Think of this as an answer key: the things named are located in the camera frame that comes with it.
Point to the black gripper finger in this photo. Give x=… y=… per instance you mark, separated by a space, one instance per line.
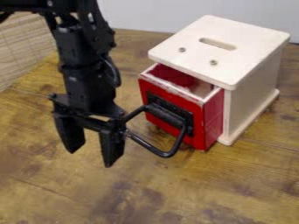
x=70 y=131
x=112 y=145

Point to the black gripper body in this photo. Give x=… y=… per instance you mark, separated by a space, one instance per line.
x=88 y=100

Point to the red drawer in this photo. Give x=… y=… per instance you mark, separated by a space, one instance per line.
x=188 y=97

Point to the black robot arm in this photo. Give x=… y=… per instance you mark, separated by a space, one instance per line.
x=84 y=40

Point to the white wooden drawer cabinet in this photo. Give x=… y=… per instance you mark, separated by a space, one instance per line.
x=236 y=57

